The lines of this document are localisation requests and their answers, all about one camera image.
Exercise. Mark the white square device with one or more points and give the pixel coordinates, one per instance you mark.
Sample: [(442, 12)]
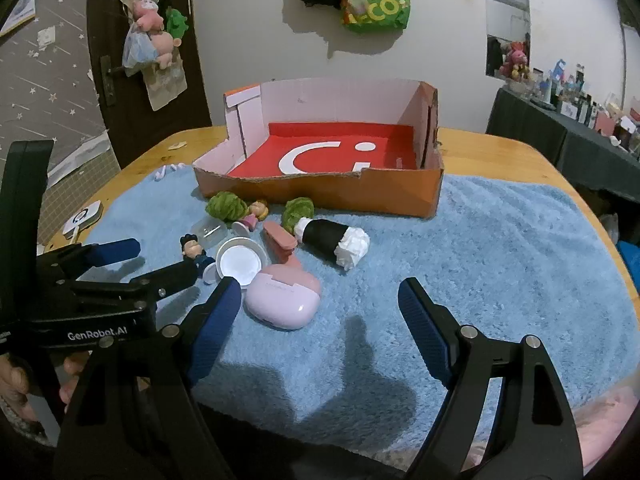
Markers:
[(82, 216)]

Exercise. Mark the dark-haired boy figurine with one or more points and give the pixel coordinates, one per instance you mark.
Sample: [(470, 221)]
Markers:
[(192, 250)]

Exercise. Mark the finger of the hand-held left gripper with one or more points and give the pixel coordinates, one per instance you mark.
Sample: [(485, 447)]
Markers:
[(172, 275), (117, 251)]

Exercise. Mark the green knitted cabbage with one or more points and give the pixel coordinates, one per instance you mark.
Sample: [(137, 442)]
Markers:
[(227, 206), (295, 210)]

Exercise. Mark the dark cloth-covered table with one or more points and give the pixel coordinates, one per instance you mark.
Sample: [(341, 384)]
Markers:
[(540, 135)]

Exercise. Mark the clear plastic jar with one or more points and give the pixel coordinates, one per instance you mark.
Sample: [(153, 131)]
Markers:
[(210, 230)]

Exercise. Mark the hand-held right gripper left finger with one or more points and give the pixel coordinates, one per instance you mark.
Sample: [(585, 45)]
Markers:
[(215, 332)]

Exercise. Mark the green plush toy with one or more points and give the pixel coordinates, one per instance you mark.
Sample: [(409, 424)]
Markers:
[(176, 22)]

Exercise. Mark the pink cloth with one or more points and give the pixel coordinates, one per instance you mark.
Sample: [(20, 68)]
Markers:
[(605, 430)]

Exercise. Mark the pink earbud case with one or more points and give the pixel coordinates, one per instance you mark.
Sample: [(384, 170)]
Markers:
[(285, 302)]

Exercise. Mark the orange cardboard box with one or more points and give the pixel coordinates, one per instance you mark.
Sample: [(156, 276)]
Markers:
[(400, 190)]

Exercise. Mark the blonde girl figurine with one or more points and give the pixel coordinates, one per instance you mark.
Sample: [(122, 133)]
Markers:
[(254, 214)]

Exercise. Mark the black roll with white tissue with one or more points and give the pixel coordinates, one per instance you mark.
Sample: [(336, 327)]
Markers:
[(325, 237)]

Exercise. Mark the pink pig plush toy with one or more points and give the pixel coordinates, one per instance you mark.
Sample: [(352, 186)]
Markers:
[(165, 45)]

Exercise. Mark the row of bottles and boxes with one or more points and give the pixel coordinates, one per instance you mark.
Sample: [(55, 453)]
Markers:
[(580, 97)]

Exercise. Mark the blue fluffy towel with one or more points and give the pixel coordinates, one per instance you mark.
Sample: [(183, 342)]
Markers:
[(500, 285)]

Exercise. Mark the dark wooden door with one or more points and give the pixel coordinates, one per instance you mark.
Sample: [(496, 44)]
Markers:
[(150, 135)]

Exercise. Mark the pink plush rabbit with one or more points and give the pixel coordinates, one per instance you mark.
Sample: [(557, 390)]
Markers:
[(517, 57)]

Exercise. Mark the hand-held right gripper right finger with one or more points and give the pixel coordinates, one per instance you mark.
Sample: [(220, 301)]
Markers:
[(425, 332)]

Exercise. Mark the person's left hand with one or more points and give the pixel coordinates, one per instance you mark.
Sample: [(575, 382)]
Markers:
[(15, 385)]

